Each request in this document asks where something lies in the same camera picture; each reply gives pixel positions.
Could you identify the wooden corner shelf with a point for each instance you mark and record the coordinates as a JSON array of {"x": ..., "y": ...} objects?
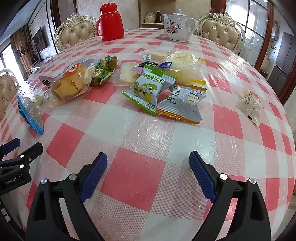
[{"x": 141, "y": 14}]

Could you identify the small clear pastry packet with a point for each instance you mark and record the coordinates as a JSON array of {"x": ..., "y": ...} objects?
[{"x": 251, "y": 106}]

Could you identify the round bread yellow-edged packet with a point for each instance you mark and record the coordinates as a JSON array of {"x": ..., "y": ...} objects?
[{"x": 182, "y": 67}]

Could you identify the brown wooden door frame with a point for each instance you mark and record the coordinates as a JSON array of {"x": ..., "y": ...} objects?
[{"x": 270, "y": 34}]

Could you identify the small pink snack packet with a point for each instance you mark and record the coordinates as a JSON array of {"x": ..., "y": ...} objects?
[{"x": 138, "y": 69}]

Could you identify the beige tufted ornate chair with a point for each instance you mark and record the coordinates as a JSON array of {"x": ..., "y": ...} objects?
[
  {"x": 222, "y": 32},
  {"x": 76, "y": 34},
  {"x": 7, "y": 90}
]

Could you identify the blue striped snack packet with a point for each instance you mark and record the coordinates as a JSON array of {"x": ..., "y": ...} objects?
[{"x": 30, "y": 115}]

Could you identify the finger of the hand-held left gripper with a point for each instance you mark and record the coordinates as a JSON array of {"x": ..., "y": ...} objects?
[
  {"x": 30, "y": 153},
  {"x": 9, "y": 144}
]

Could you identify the beige bag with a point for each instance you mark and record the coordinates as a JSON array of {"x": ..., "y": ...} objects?
[{"x": 150, "y": 18}]

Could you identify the dark grey cabinet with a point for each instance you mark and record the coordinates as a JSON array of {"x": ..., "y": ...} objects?
[{"x": 284, "y": 53}]

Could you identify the green white snack packet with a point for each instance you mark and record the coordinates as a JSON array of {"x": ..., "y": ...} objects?
[{"x": 145, "y": 90}]

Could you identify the green candy bag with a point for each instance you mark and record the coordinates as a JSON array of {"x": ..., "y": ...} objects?
[{"x": 104, "y": 71}]

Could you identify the red thermos jug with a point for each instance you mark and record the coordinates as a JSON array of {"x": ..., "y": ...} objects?
[{"x": 111, "y": 25}]

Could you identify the brown curtain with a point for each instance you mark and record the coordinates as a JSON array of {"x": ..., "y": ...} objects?
[{"x": 19, "y": 46}]

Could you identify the clear wafer packet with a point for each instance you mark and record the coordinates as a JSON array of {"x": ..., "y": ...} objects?
[{"x": 126, "y": 74}]

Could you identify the small white candy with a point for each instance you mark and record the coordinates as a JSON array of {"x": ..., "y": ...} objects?
[{"x": 37, "y": 99}]

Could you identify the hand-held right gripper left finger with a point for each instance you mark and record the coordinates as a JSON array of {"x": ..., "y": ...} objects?
[{"x": 94, "y": 178}]

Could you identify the orange label bread packet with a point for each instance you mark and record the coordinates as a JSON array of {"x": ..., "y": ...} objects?
[{"x": 67, "y": 88}]

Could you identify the white sandwich cake packet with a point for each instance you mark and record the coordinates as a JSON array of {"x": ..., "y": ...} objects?
[{"x": 159, "y": 53}]

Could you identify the pink zigzag-edged packet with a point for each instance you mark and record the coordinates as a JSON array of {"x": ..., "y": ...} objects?
[{"x": 46, "y": 80}]

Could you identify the pink checked tablecloth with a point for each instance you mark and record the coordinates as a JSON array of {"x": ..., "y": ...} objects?
[{"x": 143, "y": 171}]

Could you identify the white floral teapot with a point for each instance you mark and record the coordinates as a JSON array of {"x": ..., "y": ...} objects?
[{"x": 175, "y": 27}]

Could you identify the small black snack packet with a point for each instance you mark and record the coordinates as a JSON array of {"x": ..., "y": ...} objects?
[{"x": 149, "y": 64}]

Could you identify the grey orange snack packet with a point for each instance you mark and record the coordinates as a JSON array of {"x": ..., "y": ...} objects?
[{"x": 182, "y": 102}]

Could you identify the glass sliding door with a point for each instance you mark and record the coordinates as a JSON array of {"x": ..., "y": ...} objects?
[{"x": 249, "y": 27}]

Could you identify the small white snack packet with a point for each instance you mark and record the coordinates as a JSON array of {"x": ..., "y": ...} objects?
[{"x": 147, "y": 58}]

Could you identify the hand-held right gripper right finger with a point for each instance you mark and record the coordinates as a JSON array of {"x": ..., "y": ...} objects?
[{"x": 202, "y": 176}]

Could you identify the brown bottle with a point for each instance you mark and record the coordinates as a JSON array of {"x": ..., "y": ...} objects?
[{"x": 158, "y": 17}]

